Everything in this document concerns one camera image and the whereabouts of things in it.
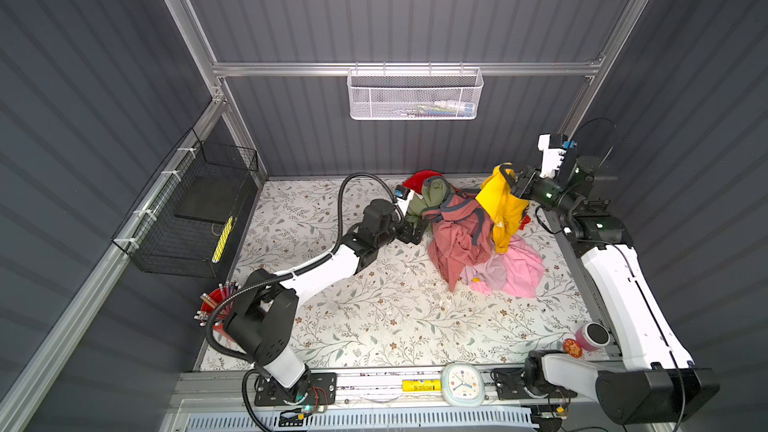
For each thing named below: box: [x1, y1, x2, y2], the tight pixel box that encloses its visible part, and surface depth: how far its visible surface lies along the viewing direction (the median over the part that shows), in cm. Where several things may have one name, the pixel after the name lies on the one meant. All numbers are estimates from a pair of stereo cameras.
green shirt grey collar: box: [406, 176, 455, 230], surface depth 103 cm
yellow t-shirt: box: [475, 162, 529, 254], surface depth 71 cm
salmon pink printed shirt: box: [422, 188, 494, 292], surface depth 90 cm
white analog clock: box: [440, 362, 485, 408], surface depth 74 cm
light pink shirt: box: [461, 235, 546, 298], surface depth 93 cm
